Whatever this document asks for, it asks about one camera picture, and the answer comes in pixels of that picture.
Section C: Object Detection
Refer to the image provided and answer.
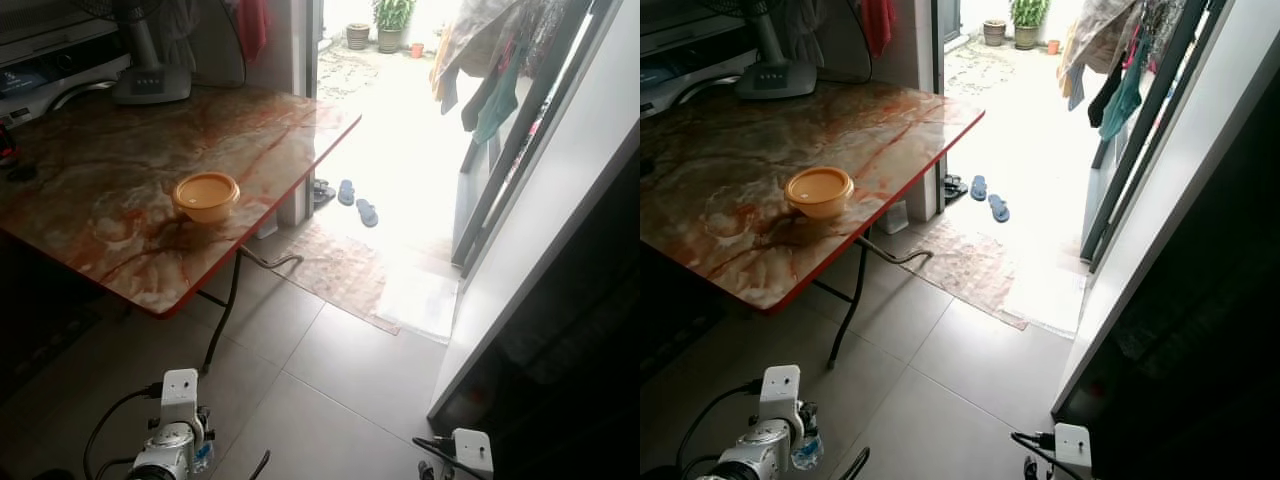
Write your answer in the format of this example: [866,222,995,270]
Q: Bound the black fridge with white side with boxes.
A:
[428,0,641,480]
[1050,0,1280,480]

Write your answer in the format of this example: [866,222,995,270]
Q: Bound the clear bubble wrap sheet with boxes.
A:
[1003,262,1086,336]
[375,265,461,341]

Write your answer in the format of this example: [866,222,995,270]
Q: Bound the patterned brown door mat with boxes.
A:
[890,215,1031,331]
[265,220,421,336]

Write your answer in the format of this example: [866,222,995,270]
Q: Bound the orange lidded plastic bowl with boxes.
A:
[784,166,856,221]
[172,171,242,224]

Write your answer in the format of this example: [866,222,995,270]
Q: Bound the grey standing table fan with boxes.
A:
[70,0,193,106]
[695,0,819,101]

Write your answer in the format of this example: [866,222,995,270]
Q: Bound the grey metal sliding door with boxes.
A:
[450,0,601,276]
[1080,0,1226,271]

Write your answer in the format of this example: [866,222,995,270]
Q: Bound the black hanging sock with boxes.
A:
[460,70,501,131]
[1088,60,1126,128]

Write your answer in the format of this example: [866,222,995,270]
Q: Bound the teal hanging garment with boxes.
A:
[472,40,521,144]
[1098,35,1146,141]

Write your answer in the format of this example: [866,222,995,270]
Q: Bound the red hanging cloth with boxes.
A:
[860,0,898,59]
[235,0,271,63]

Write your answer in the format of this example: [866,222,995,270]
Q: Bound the potted green plant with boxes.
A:
[1010,0,1051,51]
[372,0,416,54]

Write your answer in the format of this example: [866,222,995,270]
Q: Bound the beige floral hanging cloth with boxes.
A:
[430,0,531,101]
[1060,0,1141,101]

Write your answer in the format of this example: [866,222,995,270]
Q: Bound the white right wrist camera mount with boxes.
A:
[1053,423,1093,471]
[452,428,495,473]

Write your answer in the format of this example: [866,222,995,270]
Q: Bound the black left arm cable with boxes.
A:
[82,385,166,480]
[675,380,766,471]

